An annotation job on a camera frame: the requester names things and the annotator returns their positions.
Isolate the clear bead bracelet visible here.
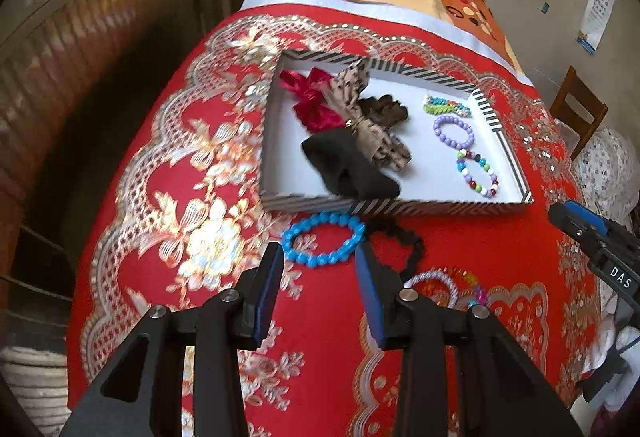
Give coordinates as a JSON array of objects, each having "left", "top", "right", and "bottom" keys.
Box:
[{"left": 402, "top": 271, "right": 460, "bottom": 310}]

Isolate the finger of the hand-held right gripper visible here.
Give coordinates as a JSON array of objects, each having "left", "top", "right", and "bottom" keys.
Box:
[{"left": 547, "top": 200, "right": 616, "bottom": 253}]

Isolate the white floral bedding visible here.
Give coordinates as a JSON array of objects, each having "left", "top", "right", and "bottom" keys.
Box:
[{"left": 570, "top": 127, "right": 640, "bottom": 238}]

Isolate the wall poster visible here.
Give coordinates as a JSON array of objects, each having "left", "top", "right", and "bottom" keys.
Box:
[{"left": 575, "top": 0, "right": 623, "bottom": 55}]

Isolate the purple bead bracelet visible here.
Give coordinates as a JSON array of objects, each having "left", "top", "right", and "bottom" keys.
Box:
[{"left": 432, "top": 114, "right": 475, "bottom": 150}]

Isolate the red velvet hair bow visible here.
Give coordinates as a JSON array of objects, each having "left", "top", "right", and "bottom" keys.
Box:
[{"left": 279, "top": 67, "right": 351, "bottom": 134}]

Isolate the wooden chair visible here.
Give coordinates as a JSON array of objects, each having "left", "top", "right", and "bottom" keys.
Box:
[{"left": 549, "top": 64, "right": 610, "bottom": 163}]

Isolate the multicoloured bead bracelet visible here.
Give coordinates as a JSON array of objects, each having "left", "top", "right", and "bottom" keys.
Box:
[{"left": 456, "top": 148, "right": 501, "bottom": 199}]

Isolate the green multicolour beaded bracelet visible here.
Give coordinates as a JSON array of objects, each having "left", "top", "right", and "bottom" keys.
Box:
[{"left": 422, "top": 94, "right": 473, "bottom": 118}]

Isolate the person's right hand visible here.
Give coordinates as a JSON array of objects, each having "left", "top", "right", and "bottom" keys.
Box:
[{"left": 597, "top": 317, "right": 640, "bottom": 383}]

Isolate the leopard print hair bow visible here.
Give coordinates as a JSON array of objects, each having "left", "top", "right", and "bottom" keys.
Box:
[{"left": 322, "top": 58, "right": 413, "bottom": 174}]

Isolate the black fabric hair bow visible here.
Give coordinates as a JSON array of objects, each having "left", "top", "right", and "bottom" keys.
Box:
[{"left": 300, "top": 127, "right": 402, "bottom": 198}]

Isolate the striped cardboard tray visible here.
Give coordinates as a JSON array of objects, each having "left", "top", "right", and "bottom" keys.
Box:
[{"left": 259, "top": 48, "right": 535, "bottom": 218}]

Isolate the woven basket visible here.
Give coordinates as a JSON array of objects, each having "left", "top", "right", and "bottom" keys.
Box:
[{"left": 0, "top": 344, "right": 71, "bottom": 433}]

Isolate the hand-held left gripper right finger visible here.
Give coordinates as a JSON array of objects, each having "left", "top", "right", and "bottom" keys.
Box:
[{"left": 354, "top": 242, "right": 583, "bottom": 437}]

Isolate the black bracelet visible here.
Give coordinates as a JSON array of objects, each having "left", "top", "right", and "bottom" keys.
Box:
[{"left": 367, "top": 219, "right": 426, "bottom": 285}]

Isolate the colourful crystal bracelet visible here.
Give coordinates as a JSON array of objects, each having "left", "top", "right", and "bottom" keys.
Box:
[{"left": 450, "top": 267, "right": 491, "bottom": 313}]

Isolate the red floral tablecloth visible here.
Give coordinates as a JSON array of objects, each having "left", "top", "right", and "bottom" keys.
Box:
[{"left": 65, "top": 0, "right": 608, "bottom": 437}]

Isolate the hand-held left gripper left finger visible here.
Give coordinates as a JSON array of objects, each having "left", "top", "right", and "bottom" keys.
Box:
[{"left": 59, "top": 242, "right": 286, "bottom": 437}]

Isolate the blue bead bracelet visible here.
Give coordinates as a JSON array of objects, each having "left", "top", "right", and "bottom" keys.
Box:
[{"left": 281, "top": 211, "right": 367, "bottom": 268}]

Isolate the wooden panelled cabinet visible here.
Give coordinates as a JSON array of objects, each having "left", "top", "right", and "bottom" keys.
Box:
[{"left": 0, "top": 0, "right": 251, "bottom": 353}]

